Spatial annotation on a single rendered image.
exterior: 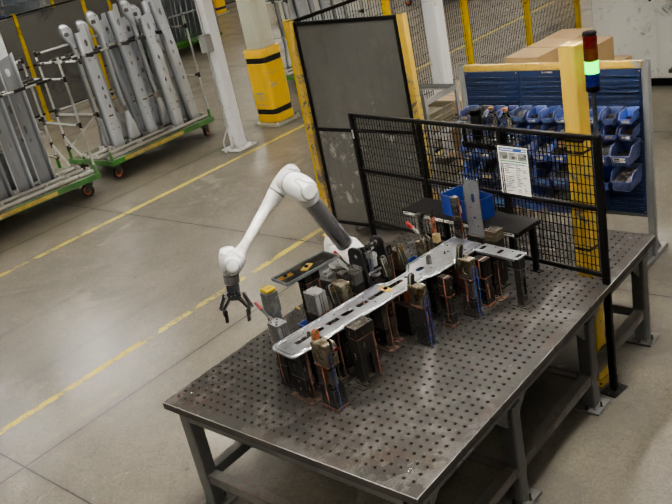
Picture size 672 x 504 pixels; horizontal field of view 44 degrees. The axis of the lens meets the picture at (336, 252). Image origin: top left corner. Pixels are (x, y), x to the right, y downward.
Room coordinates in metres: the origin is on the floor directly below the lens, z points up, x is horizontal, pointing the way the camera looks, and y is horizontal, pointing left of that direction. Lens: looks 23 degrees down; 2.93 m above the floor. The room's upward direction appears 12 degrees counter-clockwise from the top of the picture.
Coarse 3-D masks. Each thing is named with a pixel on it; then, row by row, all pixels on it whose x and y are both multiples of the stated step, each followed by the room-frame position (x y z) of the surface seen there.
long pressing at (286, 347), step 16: (448, 240) 4.29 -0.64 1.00; (464, 240) 4.26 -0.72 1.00; (432, 256) 4.14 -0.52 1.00; (448, 256) 4.09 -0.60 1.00; (416, 272) 3.98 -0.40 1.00; (432, 272) 3.94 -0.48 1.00; (368, 288) 3.90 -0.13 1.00; (400, 288) 3.83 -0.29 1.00; (352, 304) 3.77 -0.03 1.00; (368, 304) 3.73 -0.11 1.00; (320, 320) 3.67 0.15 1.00; (352, 320) 3.61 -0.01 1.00; (288, 336) 3.57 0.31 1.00; (304, 336) 3.54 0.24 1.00; (288, 352) 3.42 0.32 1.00; (304, 352) 3.40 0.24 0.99
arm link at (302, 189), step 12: (288, 180) 4.26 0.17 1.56; (300, 180) 4.21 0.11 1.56; (312, 180) 4.22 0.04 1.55; (288, 192) 4.24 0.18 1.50; (300, 192) 4.16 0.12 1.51; (312, 192) 4.18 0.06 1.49; (300, 204) 4.24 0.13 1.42; (312, 204) 4.23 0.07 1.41; (324, 204) 4.30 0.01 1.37; (312, 216) 4.29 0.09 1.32; (324, 216) 4.27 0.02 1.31; (324, 228) 4.30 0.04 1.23; (336, 228) 4.31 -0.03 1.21; (336, 240) 4.32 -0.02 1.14; (348, 240) 4.35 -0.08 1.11
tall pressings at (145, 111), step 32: (64, 32) 11.45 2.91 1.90; (96, 32) 11.56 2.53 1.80; (128, 32) 12.14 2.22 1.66; (96, 64) 11.32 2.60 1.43; (128, 64) 11.69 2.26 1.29; (160, 64) 11.77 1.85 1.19; (96, 96) 11.24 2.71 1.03; (128, 96) 11.82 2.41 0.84; (192, 96) 12.02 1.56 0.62; (128, 128) 11.44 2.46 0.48
